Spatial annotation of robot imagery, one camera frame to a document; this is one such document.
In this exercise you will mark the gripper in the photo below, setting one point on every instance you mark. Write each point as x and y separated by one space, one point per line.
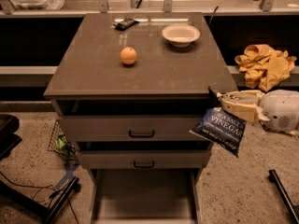
277 108

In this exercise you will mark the blue chip bag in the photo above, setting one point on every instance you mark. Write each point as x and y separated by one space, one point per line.
219 126

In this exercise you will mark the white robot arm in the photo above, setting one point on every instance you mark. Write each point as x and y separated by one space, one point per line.
277 110

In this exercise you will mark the middle grey drawer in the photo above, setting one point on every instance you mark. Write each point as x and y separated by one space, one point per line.
158 159

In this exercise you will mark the grey drawer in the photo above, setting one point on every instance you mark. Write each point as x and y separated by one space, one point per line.
128 128
158 159
141 196

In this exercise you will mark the grey drawer cabinet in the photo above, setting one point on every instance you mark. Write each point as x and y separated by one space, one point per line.
91 79

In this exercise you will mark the bottom grey drawer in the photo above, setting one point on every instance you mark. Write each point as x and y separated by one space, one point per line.
141 196

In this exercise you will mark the top grey drawer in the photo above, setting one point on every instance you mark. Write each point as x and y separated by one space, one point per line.
128 128

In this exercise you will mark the yellow crumpled cloth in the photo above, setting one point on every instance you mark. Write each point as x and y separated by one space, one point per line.
264 67

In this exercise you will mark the black bar right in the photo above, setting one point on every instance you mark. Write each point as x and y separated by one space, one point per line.
292 209

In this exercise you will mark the white bowl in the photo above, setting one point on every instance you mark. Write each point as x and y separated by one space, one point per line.
180 35

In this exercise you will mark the orange fruit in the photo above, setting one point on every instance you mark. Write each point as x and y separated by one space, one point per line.
128 55

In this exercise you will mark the dark snack bar wrapper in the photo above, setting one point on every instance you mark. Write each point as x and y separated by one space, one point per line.
125 24

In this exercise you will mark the blue tape strip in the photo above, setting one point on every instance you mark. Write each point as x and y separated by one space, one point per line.
69 170

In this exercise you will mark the black stand left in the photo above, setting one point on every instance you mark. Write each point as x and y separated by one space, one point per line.
47 209

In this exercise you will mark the wire basket with green item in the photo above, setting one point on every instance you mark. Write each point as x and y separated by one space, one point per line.
59 145

